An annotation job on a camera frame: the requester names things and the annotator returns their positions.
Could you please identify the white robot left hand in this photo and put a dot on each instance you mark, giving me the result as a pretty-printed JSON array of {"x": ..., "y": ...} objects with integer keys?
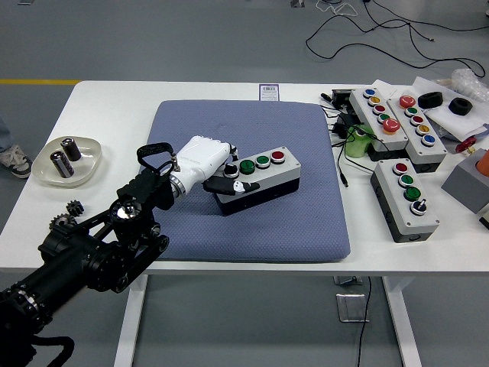
[{"x": 202, "y": 154}]

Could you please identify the grey button box with switch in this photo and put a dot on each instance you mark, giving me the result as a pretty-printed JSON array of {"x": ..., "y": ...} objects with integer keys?
[
  {"x": 282, "y": 172},
  {"x": 393, "y": 206}
]

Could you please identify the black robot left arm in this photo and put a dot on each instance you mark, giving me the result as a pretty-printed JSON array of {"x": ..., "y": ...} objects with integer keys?
[{"x": 76, "y": 264}]

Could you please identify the five-button box with mushroom button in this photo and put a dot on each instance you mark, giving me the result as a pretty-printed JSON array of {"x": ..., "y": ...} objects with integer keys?
[
  {"x": 400, "y": 116},
  {"x": 363, "y": 111}
]

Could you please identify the blue-grey padded mat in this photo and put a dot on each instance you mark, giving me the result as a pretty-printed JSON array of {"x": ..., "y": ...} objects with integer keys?
[{"x": 267, "y": 126}]

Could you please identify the barcode label sticker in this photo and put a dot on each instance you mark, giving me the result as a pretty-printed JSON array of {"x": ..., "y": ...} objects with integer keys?
[{"x": 269, "y": 93}]

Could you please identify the black cylinder with silver cap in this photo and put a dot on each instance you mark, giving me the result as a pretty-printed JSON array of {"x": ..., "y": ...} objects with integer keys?
[
  {"x": 63, "y": 164},
  {"x": 72, "y": 150}
]

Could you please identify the small dark metal gear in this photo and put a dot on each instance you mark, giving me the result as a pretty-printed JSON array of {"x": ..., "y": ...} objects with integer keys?
[{"x": 75, "y": 208}]

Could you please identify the black power adapter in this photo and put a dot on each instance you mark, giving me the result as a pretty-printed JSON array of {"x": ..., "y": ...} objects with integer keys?
[{"x": 345, "y": 121}]

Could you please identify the small black device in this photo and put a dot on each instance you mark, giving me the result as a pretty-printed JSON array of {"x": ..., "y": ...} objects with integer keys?
[{"x": 340, "y": 97}]

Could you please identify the green plastic cylinder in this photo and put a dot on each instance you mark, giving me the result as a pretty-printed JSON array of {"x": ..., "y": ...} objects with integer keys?
[{"x": 357, "y": 147}]

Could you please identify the large dark metal gear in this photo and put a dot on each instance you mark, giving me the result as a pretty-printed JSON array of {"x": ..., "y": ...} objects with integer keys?
[{"x": 61, "y": 221}]

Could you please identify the white shallow dish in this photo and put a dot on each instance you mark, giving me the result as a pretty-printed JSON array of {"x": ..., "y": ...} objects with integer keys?
[{"x": 42, "y": 168}]

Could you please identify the yellow floor tape line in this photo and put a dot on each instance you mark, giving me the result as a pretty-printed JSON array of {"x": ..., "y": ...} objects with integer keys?
[{"x": 38, "y": 82}]

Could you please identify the white table leg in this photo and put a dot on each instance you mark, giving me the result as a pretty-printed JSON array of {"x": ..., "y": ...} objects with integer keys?
[
  {"x": 401, "y": 317},
  {"x": 131, "y": 325}
]

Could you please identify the person's shoe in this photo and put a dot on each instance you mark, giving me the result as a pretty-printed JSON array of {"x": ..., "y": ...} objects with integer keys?
[{"x": 15, "y": 160}]

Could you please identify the person's leg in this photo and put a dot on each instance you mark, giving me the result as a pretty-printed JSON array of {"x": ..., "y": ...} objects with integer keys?
[{"x": 4, "y": 134}]

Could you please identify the metal floor socket plate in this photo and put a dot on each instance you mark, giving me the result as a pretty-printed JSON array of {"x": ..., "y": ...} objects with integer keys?
[{"x": 349, "y": 307}]

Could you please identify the white foam sheet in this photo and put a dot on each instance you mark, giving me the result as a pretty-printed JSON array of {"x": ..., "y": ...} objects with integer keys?
[{"x": 454, "y": 124}]

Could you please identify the grey block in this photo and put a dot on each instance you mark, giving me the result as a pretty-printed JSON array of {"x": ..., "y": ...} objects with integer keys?
[{"x": 462, "y": 183}]

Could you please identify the clear bubble wrap bag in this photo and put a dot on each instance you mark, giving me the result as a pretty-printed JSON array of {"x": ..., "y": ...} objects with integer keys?
[{"x": 466, "y": 80}]

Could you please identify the orange object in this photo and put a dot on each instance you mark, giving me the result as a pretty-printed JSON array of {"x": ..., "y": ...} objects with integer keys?
[{"x": 484, "y": 162}]

